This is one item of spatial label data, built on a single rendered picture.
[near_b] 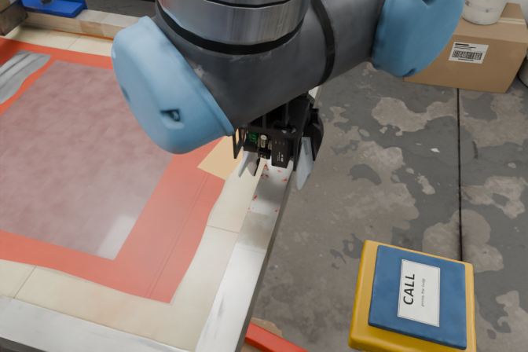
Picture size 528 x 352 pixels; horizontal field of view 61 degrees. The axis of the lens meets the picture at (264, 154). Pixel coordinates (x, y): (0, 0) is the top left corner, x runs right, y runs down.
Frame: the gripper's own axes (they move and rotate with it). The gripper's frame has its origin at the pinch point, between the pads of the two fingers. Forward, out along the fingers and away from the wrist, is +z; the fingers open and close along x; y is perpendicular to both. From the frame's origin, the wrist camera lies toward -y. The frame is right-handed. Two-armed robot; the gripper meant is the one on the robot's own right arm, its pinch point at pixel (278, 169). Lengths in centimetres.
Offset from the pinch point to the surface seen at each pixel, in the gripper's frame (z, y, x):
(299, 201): 98, -70, -7
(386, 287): 1.2, 12.5, 15.5
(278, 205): -0.8, 6.3, 1.6
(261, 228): -0.8, 10.1, 0.5
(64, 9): -2, -26, -49
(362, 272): 2.9, 10.4, 12.9
